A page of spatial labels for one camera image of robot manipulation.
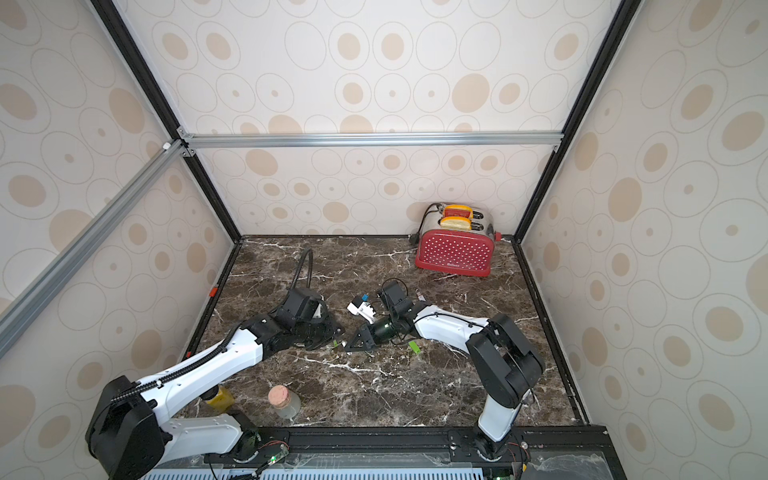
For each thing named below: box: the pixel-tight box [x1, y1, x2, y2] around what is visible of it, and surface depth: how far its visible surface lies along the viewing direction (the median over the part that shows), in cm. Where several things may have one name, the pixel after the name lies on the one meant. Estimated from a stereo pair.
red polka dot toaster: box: [416, 204, 503, 277], surface depth 101 cm
